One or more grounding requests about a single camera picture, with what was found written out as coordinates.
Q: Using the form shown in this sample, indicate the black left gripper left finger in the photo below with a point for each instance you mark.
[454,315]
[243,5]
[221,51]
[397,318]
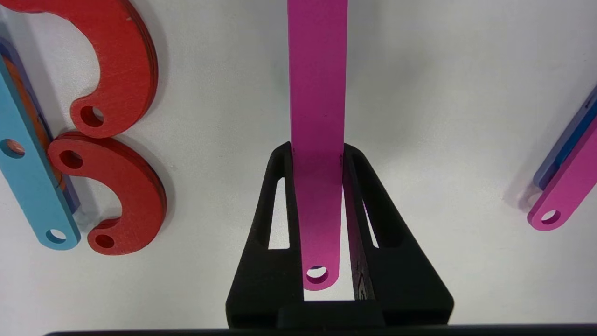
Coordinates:
[266,280]

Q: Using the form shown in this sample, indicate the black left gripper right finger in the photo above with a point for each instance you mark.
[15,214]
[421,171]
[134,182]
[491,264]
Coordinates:
[406,289]

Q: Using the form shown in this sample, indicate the long pink bar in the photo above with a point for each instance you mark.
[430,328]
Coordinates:
[317,93]
[569,186]

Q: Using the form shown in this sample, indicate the red C-shaped piece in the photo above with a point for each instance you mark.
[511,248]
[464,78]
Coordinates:
[126,60]
[140,186]

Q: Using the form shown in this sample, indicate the long blue bar orange underside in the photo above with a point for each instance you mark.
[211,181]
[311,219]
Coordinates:
[28,186]

